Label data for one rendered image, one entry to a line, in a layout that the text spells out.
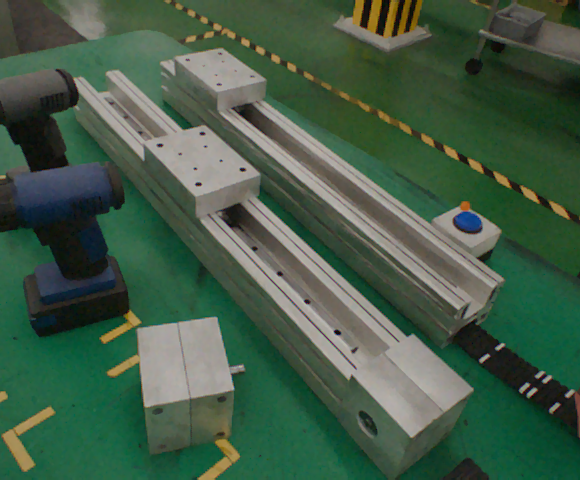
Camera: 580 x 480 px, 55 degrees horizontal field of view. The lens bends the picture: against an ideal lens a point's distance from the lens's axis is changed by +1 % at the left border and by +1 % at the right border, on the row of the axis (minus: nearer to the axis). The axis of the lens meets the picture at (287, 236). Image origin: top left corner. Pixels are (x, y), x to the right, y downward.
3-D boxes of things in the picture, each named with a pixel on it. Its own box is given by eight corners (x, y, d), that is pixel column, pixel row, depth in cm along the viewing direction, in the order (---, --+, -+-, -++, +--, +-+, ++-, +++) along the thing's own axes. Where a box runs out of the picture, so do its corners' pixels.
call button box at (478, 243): (490, 258, 91) (503, 228, 87) (452, 280, 86) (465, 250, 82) (452, 230, 96) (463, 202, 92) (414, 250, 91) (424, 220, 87)
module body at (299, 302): (394, 380, 71) (411, 338, 65) (336, 420, 66) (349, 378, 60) (123, 108, 116) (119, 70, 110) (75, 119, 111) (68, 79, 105)
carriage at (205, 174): (258, 210, 85) (261, 173, 81) (196, 233, 80) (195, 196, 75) (204, 159, 94) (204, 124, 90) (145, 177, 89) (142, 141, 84)
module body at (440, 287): (484, 319, 81) (505, 278, 75) (440, 349, 76) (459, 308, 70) (202, 90, 126) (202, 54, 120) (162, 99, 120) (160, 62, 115)
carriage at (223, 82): (264, 111, 109) (266, 79, 105) (216, 124, 104) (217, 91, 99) (221, 79, 118) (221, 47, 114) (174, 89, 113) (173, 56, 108)
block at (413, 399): (461, 424, 67) (487, 378, 61) (390, 482, 61) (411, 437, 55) (407, 372, 72) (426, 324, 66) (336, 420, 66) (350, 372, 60)
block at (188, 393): (251, 433, 63) (257, 385, 57) (149, 455, 60) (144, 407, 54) (234, 362, 71) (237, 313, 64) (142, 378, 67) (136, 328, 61)
